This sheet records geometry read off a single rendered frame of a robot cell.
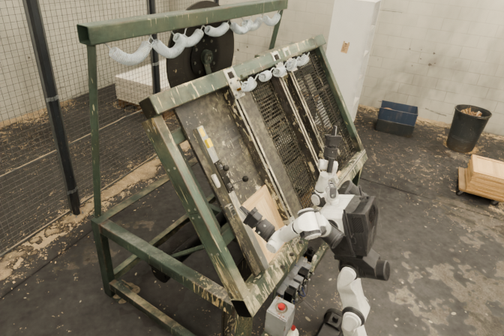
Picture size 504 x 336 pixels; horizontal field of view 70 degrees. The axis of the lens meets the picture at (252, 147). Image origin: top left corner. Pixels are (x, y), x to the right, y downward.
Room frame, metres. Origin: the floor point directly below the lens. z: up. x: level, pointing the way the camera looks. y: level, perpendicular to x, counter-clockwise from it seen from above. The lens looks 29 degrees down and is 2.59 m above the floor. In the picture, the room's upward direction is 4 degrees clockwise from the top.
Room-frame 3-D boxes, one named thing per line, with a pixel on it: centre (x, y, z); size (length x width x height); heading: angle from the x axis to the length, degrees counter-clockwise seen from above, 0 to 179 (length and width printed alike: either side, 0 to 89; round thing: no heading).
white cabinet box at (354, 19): (5.88, -1.44, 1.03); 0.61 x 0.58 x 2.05; 156
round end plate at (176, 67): (2.73, 0.40, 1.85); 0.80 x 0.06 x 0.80; 150
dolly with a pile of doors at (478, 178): (3.97, -2.99, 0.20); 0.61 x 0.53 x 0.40; 156
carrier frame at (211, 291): (2.60, -0.01, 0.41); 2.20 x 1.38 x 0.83; 150
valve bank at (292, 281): (1.69, -0.38, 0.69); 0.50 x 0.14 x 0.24; 150
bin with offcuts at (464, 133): (5.23, -3.35, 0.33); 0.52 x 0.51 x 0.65; 156
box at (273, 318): (1.27, -0.22, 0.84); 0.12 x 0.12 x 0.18; 60
